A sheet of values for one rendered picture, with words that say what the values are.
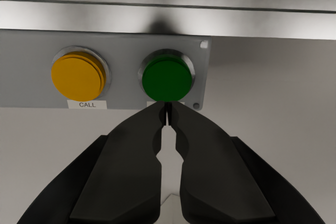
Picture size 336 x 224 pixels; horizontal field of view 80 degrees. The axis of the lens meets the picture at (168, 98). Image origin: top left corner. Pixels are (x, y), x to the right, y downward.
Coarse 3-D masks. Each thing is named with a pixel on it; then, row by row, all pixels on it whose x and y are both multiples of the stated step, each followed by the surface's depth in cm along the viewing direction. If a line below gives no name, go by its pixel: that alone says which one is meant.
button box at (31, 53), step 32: (0, 32) 15; (32, 32) 15; (64, 32) 15; (96, 32) 15; (128, 32) 15; (0, 64) 16; (32, 64) 16; (128, 64) 16; (192, 64) 16; (0, 96) 17; (32, 96) 18; (64, 96) 18; (128, 96) 18; (192, 96) 18
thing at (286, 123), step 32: (224, 96) 30; (256, 96) 30; (288, 96) 30; (320, 96) 30; (0, 128) 31; (32, 128) 31; (64, 128) 32; (96, 128) 32; (224, 128) 33; (256, 128) 33; (288, 128) 33; (320, 128) 33; (0, 160) 34; (32, 160) 35; (64, 160) 35; (160, 160) 35; (288, 160) 36; (320, 160) 37; (0, 192) 38; (32, 192) 38; (320, 192) 41
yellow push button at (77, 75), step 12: (60, 60) 15; (72, 60) 15; (84, 60) 15; (96, 60) 16; (60, 72) 15; (72, 72) 15; (84, 72) 15; (96, 72) 15; (60, 84) 16; (72, 84) 16; (84, 84) 16; (96, 84) 16; (72, 96) 16; (84, 96) 16; (96, 96) 17
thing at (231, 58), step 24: (216, 48) 26; (240, 48) 26; (264, 48) 26; (288, 48) 26; (312, 48) 27; (216, 72) 28; (240, 72) 28; (264, 72) 28; (288, 72) 28; (312, 72) 28
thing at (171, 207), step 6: (168, 198) 40; (174, 198) 39; (162, 204) 41; (168, 204) 39; (174, 204) 38; (180, 204) 39; (162, 210) 40; (168, 210) 38; (174, 210) 37; (180, 210) 37; (162, 216) 39; (168, 216) 37; (174, 216) 36; (180, 216) 36; (156, 222) 40; (162, 222) 38; (168, 222) 36; (174, 222) 35; (180, 222) 35; (186, 222) 36
